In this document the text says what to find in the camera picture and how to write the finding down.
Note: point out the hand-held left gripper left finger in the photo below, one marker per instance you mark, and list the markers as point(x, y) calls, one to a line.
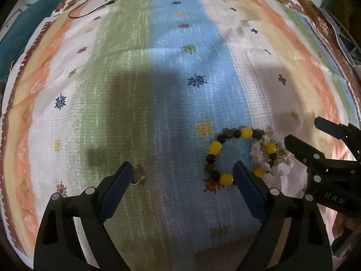
point(117, 192)

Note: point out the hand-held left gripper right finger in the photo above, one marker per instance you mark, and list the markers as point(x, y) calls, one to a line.
point(249, 194)

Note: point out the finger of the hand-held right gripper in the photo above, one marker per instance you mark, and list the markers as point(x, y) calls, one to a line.
point(330, 127)
point(299, 146)

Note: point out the clear plastic storage box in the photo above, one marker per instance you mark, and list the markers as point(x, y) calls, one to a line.
point(345, 36)

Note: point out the striped pastel woven cloth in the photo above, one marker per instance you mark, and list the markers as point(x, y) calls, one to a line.
point(169, 90)

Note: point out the teal pillow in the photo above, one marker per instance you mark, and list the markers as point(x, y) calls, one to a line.
point(25, 31)

